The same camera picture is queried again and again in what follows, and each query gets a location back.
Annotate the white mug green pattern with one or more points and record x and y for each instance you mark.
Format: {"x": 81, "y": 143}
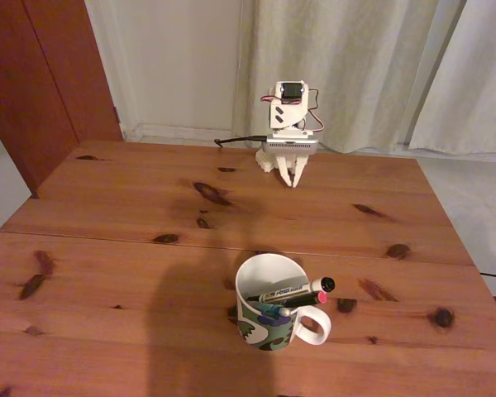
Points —
{"x": 264, "y": 331}

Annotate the silver oval webcam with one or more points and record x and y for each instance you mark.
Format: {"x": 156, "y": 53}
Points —
{"x": 291, "y": 145}

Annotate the brown wooden door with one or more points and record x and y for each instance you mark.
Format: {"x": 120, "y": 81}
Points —
{"x": 45, "y": 82}

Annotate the black fineliner pen red end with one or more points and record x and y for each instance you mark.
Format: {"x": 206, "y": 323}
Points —
{"x": 310, "y": 300}

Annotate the white Pentel whiteboard marker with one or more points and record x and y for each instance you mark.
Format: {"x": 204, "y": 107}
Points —
{"x": 297, "y": 290}

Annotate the white fabric curtain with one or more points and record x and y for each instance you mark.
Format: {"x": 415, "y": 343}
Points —
{"x": 487, "y": 82}
{"x": 376, "y": 41}

